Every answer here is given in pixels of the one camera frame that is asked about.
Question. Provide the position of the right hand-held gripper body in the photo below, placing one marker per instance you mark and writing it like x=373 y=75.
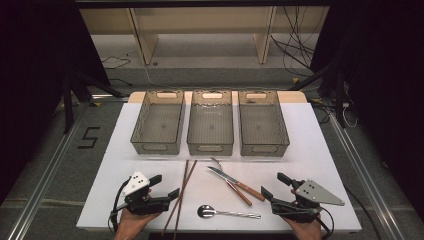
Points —
x=313 y=195

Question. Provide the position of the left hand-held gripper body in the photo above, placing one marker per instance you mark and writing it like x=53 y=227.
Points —
x=135 y=185

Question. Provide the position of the brown wooden chopstick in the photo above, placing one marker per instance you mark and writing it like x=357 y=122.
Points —
x=184 y=178
x=188 y=176

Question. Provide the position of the shiny metal spoon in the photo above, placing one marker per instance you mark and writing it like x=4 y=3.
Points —
x=205 y=211

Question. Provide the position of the smoky clear plastic basket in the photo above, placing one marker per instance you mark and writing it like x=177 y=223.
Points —
x=210 y=128
x=263 y=128
x=160 y=126

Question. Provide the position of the person's right hand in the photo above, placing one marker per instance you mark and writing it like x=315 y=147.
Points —
x=308 y=231

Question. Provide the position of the person's left hand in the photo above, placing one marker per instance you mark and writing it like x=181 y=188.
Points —
x=130 y=226

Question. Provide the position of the white table sheet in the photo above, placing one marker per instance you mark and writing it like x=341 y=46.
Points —
x=316 y=150

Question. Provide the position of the black metal stand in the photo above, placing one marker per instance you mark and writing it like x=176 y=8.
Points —
x=339 y=96

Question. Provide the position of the black tripod stand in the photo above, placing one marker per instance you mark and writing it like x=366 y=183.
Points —
x=68 y=106

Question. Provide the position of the light wooden shelf unit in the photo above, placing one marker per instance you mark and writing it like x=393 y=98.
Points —
x=146 y=43

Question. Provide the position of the aluminium floor rail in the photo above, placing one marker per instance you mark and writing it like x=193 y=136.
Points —
x=43 y=185
x=363 y=173

